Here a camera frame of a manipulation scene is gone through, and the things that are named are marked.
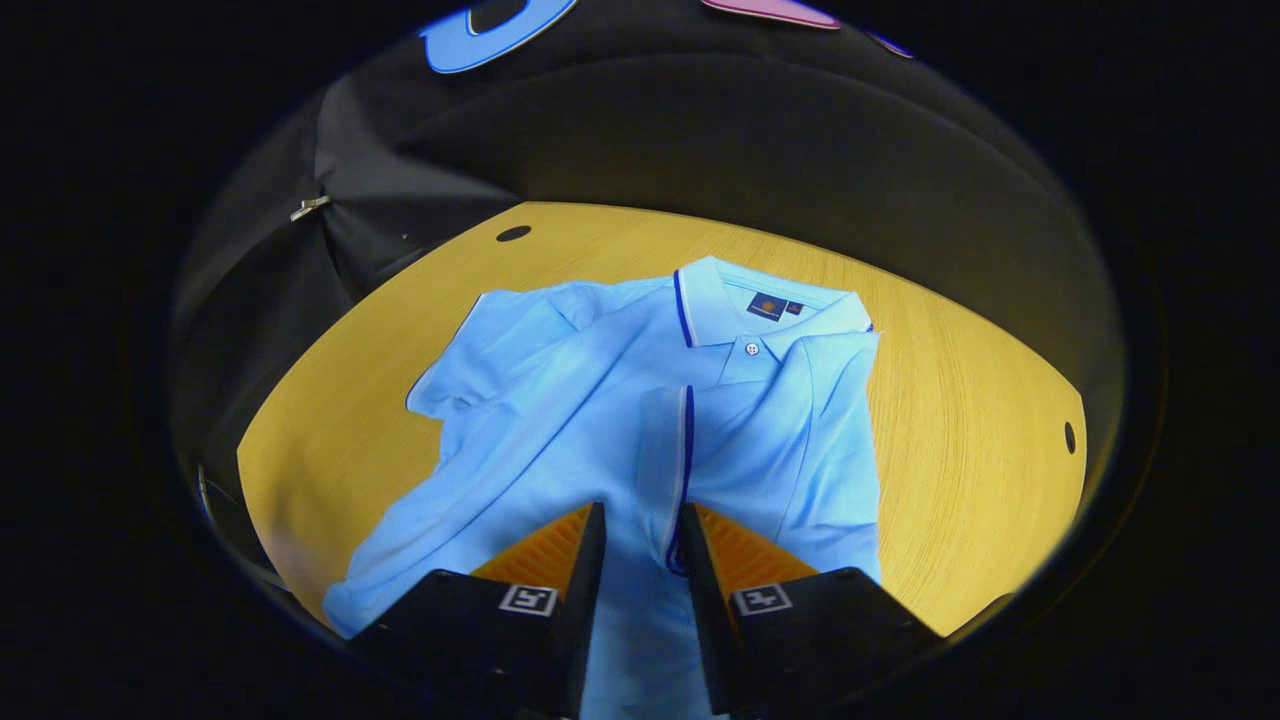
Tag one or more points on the light blue T-shirt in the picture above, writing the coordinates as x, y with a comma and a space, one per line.
600, 400

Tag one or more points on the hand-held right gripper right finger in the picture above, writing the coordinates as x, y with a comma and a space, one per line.
705, 620

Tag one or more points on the black backdrop cloth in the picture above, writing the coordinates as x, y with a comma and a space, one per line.
750, 130

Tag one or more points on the silver cloth clip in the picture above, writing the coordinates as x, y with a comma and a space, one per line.
310, 207

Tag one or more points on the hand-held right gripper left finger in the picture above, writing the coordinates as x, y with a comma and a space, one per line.
583, 620

